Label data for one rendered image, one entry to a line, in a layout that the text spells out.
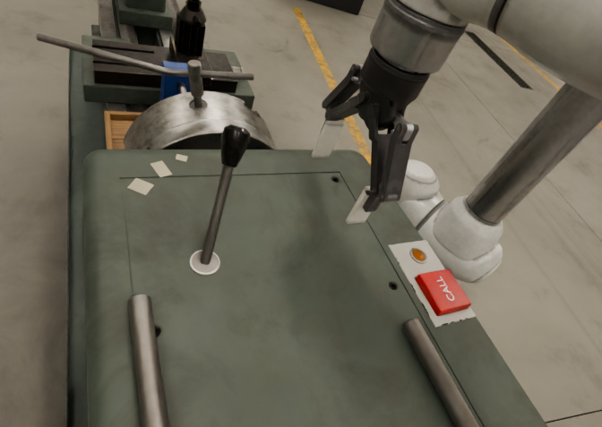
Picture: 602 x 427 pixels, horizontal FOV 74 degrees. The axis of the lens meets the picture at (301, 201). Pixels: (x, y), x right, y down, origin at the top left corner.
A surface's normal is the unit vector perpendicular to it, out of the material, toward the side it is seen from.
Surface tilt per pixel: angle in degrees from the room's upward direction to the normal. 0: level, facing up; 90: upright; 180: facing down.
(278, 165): 0
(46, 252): 0
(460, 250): 84
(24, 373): 0
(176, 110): 25
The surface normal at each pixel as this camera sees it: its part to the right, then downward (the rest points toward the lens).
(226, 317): 0.29, -0.67
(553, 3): -0.71, 0.34
